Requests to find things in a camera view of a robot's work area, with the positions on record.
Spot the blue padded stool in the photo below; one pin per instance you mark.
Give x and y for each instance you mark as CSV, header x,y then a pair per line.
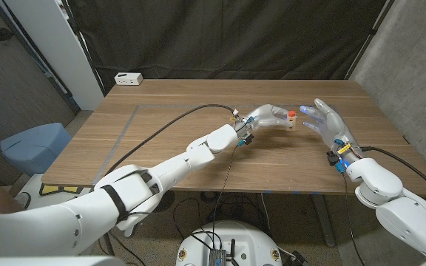
x,y
35,147

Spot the wooden block with holes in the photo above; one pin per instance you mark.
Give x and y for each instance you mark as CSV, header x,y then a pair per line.
x,y
290,122

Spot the red-headed wooden screw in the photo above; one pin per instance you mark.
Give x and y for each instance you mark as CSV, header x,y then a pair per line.
x,y
291,114

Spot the black backdrop curtain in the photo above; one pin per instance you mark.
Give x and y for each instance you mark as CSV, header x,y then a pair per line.
x,y
216,37

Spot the grey finned electronics box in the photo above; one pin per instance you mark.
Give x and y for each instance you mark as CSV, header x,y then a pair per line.
x,y
216,256

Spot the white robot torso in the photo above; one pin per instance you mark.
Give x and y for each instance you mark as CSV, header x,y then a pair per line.
x,y
250,240

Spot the white power strip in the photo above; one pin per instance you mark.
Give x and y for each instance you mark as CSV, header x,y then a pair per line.
x,y
128,78

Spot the black backdrop stand pole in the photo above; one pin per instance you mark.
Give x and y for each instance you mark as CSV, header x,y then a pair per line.
x,y
371,37
85,50

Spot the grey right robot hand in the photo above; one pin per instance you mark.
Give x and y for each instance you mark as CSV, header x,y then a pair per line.
x,y
329,122

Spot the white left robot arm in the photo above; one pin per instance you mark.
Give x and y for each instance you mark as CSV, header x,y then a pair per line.
x,y
87,214

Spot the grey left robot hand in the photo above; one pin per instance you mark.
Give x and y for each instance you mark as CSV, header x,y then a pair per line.
x,y
263,116

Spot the grey sneaker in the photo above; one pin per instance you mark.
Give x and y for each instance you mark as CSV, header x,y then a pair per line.
x,y
23,200

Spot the yellow black floor sign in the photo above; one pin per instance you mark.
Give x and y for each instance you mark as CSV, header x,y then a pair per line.
x,y
59,189

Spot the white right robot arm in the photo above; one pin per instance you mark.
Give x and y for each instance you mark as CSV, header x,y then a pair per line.
x,y
401,210

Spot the black antenna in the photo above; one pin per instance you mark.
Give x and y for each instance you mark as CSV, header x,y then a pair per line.
x,y
232,249

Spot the black door frame strip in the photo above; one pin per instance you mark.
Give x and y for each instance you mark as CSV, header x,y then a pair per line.
x,y
35,55

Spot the white table leg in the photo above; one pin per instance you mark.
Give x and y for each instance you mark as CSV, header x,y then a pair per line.
x,y
129,232

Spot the grey table leg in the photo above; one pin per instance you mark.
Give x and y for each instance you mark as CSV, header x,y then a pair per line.
x,y
324,221

